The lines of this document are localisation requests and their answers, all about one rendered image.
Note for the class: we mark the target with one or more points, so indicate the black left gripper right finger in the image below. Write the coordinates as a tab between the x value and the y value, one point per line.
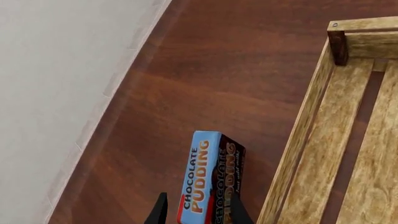
241	211

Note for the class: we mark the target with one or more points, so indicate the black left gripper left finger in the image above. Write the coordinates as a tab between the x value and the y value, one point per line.
158	211

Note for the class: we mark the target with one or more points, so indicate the chocolate pudding box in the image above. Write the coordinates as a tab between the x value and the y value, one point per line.
202	177

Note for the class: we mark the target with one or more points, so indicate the wooden slat tray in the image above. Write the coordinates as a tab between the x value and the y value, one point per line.
342	140

